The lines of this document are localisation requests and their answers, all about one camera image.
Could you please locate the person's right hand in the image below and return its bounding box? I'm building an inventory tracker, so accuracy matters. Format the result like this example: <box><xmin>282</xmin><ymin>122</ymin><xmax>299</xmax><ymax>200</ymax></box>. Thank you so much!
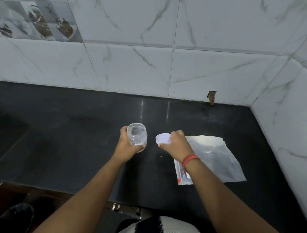
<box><xmin>158</xmin><ymin>130</ymin><xmax>195</xmax><ymax>163</ymax></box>

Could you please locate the person's left hand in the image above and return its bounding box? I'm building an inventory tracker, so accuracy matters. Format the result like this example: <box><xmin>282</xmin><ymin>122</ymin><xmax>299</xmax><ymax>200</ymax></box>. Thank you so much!
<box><xmin>113</xmin><ymin>126</ymin><xmax>147</xmax><ymax>164</ymax></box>

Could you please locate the clear plastic jar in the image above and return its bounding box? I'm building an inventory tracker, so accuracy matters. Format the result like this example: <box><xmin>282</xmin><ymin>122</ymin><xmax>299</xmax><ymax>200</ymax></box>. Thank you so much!
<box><xmin>127</xmin><ymin>123</ymin><xmax>148</xmax><ymax>146</ymax></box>

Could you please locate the white jar lid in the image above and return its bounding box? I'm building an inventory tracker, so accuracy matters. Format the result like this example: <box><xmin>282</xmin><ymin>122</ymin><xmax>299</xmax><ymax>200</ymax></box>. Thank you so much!
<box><xmin>155</xmin><ymin>133</ymin><xmax>172</xmax><ymax>146</ymax></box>

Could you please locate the person's right forearm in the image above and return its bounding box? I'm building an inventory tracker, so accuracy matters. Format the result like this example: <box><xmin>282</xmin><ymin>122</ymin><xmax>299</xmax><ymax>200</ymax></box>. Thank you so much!
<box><xmin>185</xmin><ymin>157</ymin><xmax>280</xmax><ymax>233</ymax></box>

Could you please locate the person's left forearm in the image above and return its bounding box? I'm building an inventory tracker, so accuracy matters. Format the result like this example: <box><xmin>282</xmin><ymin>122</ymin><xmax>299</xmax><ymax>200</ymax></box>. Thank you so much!
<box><xmin>34</xmin><ymin>154</ymin><xmax>130</xmax><ymax>233</ymax></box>

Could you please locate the red thread wristband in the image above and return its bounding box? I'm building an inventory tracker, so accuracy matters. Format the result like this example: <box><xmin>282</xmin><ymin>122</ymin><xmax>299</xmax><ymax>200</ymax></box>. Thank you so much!
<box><xmin>181</xmin><ymin>154</ymin><xmax>201</xmax><ymax>173</ymax></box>

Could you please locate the white plastic bag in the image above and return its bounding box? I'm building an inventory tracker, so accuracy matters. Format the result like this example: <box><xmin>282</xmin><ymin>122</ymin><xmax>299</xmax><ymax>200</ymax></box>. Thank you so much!
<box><xmin>174</xmin><ymin>135</ymin><xmax>247</xmax><ymax>186</ymax></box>

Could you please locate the black and white shirt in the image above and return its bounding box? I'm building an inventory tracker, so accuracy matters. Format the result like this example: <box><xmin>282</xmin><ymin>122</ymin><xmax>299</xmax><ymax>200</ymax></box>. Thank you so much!
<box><xmin>118</xmin><ymin>215</ymin><xmax>201</xmax><ymax>233</ymax></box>

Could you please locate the dark shoe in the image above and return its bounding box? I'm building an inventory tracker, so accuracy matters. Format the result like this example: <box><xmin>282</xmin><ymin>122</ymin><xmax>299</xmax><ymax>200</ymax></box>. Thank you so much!
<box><xmin>0</xmin><ymin>202</ymin><xmax>34</xmax><ymax>233</ymax></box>

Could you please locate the metal cabinet handle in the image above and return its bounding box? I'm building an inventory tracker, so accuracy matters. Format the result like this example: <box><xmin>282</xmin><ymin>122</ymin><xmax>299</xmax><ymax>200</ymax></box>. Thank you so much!
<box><xmin>112</xmin><ymin>202</ymin><xmax>142</xmax><ymax>220</ymax></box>

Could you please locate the decorative picture wall tile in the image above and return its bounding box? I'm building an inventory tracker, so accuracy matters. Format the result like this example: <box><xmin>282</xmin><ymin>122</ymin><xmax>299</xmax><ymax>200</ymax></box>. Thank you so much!
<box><xmin>0</xmin><ymin>0</ymin><xmax>83</xmax><ymax>43</ymax></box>

